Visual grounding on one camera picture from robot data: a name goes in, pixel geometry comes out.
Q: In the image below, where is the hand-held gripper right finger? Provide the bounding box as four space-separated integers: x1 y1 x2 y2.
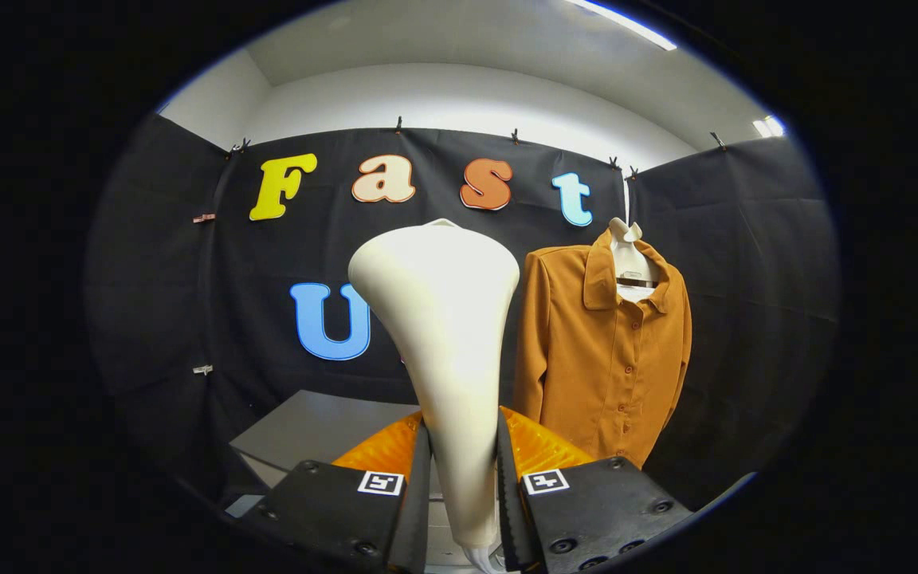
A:
496 407 695 574

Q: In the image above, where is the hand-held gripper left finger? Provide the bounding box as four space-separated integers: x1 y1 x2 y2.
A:
224 411 434 574

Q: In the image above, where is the orange button-up shirt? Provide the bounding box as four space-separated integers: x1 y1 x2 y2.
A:
513 231 693 470

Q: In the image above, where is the white garment steamer head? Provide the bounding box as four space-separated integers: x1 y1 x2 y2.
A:
347 219 521 551

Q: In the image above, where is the white clothes hanger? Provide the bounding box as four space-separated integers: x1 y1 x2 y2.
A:
607 217 661 302

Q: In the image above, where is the black backdrop cloth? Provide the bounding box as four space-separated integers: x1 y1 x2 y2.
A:
84 112 841 511

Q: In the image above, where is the row of black cloth clips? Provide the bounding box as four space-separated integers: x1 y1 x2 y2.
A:
224 116 727 183

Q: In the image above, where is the long ceiling light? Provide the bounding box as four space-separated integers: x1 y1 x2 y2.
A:
563 0 677 52

